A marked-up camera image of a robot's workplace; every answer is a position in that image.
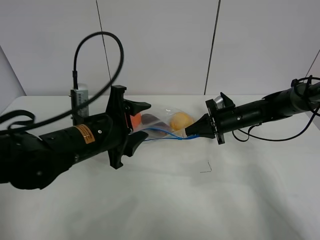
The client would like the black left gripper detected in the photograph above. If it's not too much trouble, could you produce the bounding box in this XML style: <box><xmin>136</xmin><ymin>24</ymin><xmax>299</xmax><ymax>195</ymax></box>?
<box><xmin>106</xmin><ymin>85</ymin><xmax>151</xmax><ymax>170</ymax></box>

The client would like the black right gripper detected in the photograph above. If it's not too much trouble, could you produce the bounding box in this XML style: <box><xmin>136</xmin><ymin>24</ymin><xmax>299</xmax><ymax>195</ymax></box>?
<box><xmin>185</xmin><ymin>92</ymin><xmax>236</xmax><ymax>145</ymax></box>

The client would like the clear zip bag blue zipper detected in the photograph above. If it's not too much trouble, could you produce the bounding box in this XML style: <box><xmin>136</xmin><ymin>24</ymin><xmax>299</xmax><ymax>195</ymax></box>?
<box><xmin>129</xmin><ymin>104</ymin><xmax>201</xmax><ymax>147</ymax></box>

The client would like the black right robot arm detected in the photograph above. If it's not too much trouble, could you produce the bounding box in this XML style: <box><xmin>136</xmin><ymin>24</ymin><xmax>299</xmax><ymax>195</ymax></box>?
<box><xmin>185</xmin><ymin>75</ymin><xmax>320</xmax><ymax>145</ymax></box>

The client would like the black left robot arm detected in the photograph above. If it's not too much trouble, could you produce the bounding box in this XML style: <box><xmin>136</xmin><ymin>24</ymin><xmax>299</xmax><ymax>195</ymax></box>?
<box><xmin>0</xmin><ymin>85</ymin><xmax>151</xmax><ymax>190</ymax></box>

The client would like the orange fruit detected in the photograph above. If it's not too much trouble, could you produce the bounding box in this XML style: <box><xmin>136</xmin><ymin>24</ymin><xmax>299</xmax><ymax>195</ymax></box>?
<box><xmin>130</xmin><ymin>113</ymin><xmax>142</xmax><ymax>129</ymax></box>

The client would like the purple eggplant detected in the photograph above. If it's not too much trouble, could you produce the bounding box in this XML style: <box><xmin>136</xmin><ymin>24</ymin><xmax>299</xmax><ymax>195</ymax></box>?
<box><xmin>141</xmin><ymin>113</ymin><xmax>173</xmax><ymax>139</ymax></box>

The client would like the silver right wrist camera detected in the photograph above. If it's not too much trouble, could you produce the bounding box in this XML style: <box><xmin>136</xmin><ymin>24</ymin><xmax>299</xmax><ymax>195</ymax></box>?
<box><xmin>214</xmin><ymin>95</ymin><xmax>225</xmax><ymax>109</ymax></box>

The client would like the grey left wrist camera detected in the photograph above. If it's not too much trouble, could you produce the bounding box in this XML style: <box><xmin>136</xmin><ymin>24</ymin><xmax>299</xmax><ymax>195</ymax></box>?
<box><xmin>69</xmin><ymin>83</ymin><xmax>89</xmax><ymax>126</ymax></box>

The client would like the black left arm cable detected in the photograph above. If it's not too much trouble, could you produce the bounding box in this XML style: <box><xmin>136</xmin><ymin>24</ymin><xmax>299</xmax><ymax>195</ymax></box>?
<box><xmin>0</xmin><ymin>31</ymin><xmax>125</xmax><ymax>131</ymax></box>

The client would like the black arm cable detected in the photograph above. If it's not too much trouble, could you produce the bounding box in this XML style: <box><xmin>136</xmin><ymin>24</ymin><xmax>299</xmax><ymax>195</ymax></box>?
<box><xmin>231</xmin><ymin>74</ymin><xmax>320</xmax><ymax>143</ymax></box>
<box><xmin>0</xmin><ymin>31</ymin><xmax>125</xmax><ymax>131</ymax></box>

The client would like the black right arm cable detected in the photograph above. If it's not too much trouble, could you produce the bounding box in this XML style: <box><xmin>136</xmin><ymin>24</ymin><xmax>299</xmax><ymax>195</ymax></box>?
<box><xmin>231</xmin><ymin>74</ymin><xmax>320</xmax><ymax>143</ymax></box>

